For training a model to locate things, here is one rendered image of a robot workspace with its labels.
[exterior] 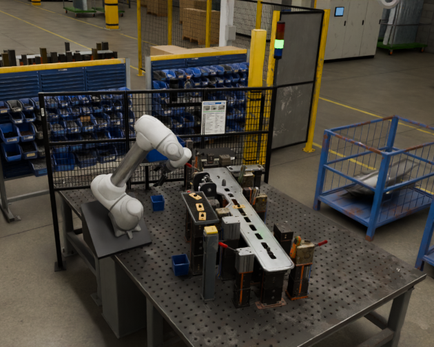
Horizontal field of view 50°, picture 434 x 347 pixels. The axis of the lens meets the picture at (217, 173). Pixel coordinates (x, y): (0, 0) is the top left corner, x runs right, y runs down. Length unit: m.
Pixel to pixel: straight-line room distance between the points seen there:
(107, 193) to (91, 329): 1.13
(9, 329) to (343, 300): 2.36
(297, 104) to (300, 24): 1.08
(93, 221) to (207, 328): 1.10
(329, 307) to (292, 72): 4.08
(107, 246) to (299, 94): 4.13
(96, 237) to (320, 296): 1.46
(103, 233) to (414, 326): 2.45
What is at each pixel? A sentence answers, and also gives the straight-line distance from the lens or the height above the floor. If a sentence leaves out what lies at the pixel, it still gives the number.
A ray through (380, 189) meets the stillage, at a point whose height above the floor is 0.59.
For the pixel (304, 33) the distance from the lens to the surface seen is 6.38.
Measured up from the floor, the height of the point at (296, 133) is 0.32.
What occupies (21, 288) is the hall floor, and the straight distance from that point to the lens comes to 4.21.
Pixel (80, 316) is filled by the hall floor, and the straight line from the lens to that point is 3.82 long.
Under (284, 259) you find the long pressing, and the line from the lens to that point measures 2.64.
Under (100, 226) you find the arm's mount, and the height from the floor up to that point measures 0.85.
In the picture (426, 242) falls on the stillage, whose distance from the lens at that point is 4.51.
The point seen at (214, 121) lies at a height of 1.27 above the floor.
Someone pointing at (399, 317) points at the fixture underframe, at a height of 0.36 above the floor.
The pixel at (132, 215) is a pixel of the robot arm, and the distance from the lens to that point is 3.00.
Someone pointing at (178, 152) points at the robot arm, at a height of 1.50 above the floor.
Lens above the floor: 2.47
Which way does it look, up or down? 24 degrees down
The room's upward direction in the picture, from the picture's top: 3 degrees clockwise
